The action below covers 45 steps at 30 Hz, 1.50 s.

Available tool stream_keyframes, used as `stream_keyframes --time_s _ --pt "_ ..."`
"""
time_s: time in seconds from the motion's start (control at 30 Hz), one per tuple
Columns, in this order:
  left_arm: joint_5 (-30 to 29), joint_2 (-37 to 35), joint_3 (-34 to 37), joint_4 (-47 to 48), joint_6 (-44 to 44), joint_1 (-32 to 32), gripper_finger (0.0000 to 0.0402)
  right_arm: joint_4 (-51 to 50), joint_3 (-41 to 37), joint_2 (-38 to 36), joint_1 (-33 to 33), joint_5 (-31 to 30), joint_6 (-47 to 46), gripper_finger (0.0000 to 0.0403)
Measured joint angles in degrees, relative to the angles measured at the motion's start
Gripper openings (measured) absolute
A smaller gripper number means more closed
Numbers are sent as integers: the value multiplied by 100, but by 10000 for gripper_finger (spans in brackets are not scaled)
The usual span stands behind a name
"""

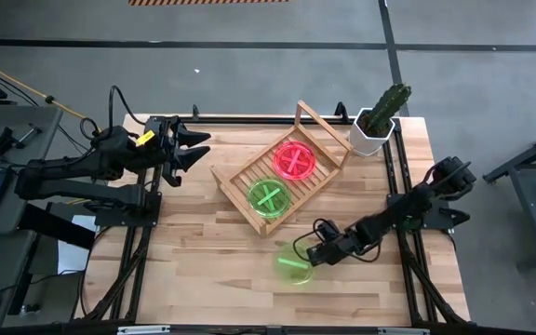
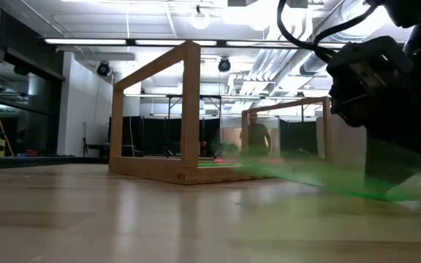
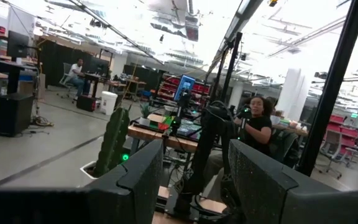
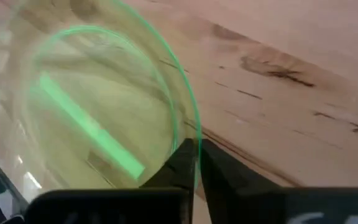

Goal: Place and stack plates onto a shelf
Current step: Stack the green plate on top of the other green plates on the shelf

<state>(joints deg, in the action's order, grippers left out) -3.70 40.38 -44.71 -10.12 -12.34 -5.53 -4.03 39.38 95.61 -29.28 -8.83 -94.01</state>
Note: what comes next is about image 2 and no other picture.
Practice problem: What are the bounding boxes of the green translucent plastic plate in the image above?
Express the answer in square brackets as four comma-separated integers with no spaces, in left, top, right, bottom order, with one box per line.
[245,148,421,203]
[197,162,249,169]

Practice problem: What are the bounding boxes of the white hexagonal plant pot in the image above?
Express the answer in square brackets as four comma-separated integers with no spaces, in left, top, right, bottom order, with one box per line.
[315,114,367,162]

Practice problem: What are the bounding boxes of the person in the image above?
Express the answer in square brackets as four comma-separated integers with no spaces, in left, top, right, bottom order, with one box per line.
[239,112,273,159]

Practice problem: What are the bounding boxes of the black ceiling spotlight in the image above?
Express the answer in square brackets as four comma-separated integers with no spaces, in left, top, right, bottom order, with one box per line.
[217,56,232,73]
[96,61,111,77]

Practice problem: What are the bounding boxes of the round white ceiling lamp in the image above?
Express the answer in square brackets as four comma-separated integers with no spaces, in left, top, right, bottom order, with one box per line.
[190,4,211,31]

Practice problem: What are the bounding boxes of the black partition curtain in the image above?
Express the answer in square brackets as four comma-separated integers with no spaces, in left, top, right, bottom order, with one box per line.
[108,115,221,158]

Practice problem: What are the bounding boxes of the long ceiling light strip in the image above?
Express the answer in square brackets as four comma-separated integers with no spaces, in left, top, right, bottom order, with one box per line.
[44,37,346,49]

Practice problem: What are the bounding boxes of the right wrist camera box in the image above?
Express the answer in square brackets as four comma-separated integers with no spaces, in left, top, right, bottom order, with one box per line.
[326,35,415,129]

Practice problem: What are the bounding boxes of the silver ventilation duct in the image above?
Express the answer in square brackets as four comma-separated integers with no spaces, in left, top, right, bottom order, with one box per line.
[249,0,387,96]

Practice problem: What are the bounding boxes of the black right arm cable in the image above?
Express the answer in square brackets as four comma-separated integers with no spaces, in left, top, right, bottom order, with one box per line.
[276,0,380,64]

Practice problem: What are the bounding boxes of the wooden slatted shelf frame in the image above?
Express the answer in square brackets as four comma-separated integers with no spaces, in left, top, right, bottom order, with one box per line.
[108,39,333,186]

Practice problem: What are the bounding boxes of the black aluminium table frame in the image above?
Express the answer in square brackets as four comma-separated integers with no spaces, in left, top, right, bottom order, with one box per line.
[0,156,110,169]

